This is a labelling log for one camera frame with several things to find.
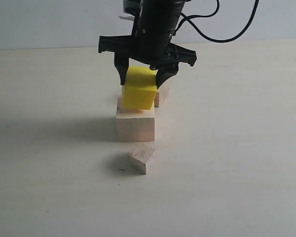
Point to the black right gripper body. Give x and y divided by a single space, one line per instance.
152 32

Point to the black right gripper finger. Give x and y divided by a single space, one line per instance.
164 72
121 63

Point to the medium wooden cube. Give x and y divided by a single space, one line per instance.
162 94

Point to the yellow cube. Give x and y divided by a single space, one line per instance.
140 88

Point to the large pale wooden cube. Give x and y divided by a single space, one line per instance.
134 125

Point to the small wooden cube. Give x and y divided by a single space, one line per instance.
142 157

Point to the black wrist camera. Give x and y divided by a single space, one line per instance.
130 7

